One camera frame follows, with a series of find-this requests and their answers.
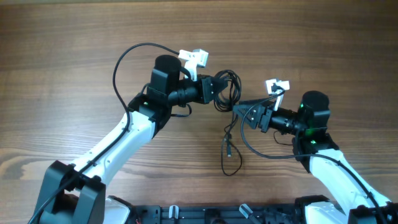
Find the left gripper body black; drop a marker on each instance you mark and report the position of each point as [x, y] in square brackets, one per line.
[205, 80]

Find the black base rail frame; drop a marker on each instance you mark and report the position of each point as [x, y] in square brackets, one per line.
[268, 214]

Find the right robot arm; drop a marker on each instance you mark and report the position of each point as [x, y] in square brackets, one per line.
[355, 200]

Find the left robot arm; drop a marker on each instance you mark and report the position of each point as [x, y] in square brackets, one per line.
[76, 192]

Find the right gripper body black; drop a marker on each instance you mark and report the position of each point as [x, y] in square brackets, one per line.
[266, 121]

